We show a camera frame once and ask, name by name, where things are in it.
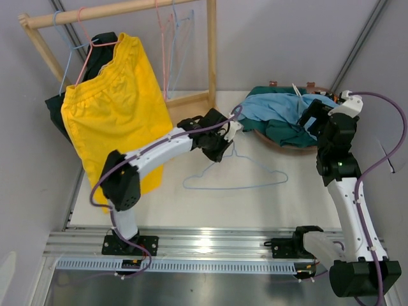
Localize light blue shorts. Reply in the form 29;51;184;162
238;93;337;125

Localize dark green shorts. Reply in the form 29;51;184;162
239;86;317;148

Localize yellow shorts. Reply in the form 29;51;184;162
60;33;173;214

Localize pink hanger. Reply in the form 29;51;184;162
154;0;174;102
75;6;124;86

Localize black shorts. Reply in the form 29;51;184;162
45;32;118;143

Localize camouflage patterned shorts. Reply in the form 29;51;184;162
312;91;339;103

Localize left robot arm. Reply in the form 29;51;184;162
99;108;242;255

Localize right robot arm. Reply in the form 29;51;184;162
291;95;402;305

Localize pink translucent plastic basin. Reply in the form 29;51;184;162
254;82;338;155

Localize wooden clothes rack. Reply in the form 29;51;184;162
17;0;224;119

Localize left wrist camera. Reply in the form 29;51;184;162
224;121;243;142

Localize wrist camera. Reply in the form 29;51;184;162
224;121;243;142
328;91;363;118

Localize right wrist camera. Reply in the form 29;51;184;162
328;91;363;118

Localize aluminium corner wall profile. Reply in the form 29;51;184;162
330;0;391;92

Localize slotted cable duct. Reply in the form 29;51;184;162
55;258;297;275

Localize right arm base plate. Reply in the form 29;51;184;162
263;238;314;259

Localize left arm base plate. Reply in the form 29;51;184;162
101;233;159;256

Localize aluminium mounting rail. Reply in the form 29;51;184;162
43;226;295;261

